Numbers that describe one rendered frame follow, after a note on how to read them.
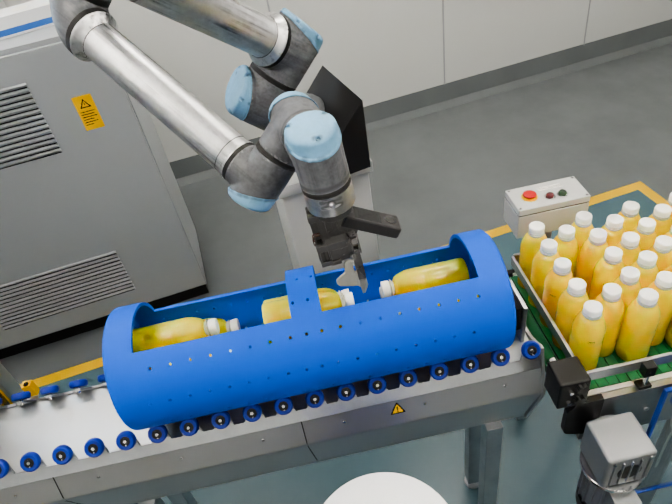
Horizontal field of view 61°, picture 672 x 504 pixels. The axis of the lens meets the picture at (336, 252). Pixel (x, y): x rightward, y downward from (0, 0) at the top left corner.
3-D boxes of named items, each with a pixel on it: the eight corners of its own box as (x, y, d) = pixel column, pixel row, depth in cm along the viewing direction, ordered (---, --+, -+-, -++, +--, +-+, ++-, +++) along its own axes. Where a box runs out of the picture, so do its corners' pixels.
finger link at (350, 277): (341, 297, 116) (330, 259, 112) (369, 290, 116) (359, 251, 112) (343, 306, 113) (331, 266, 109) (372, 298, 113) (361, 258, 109)
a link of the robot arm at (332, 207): (346, 163, 104) (356, 194, 97) (351, 185, 108) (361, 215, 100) (299, 176, 105) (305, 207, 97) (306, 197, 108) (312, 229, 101)
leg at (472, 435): (462, 476, 214) (462, 375, 172) (477, 472, 214) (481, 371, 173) (467, 490, 209) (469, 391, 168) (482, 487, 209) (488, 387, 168)
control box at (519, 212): (503, 218, 167) (504, 189, 160) (569, 203, 167) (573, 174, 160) (516, 239, 159) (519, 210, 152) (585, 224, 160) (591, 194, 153)
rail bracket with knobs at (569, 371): (539, 381, 136) (543, 355, 129) (568, 375, 136) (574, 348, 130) (558, 417, 129) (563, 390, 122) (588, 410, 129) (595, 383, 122)
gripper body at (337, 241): (318, 246, 115) (303, 199, 107) (359, 234, 115) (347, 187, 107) (323, 271, 110) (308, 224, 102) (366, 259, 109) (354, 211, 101)
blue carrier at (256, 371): (153, 354, 153) (109, 283, 133) (471, 284, 155) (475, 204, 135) (145, 453, 132) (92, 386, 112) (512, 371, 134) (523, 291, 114)
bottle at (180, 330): (140, 357, 138) (216, 340, 139) (130, 360, 131) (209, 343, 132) (135, 328, 139) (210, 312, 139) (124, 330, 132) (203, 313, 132)
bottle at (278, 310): (266, 312, 133) (343, 295, 134) (270, 339, 130) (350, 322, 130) (260, 298, 128) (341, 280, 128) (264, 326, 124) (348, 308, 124)
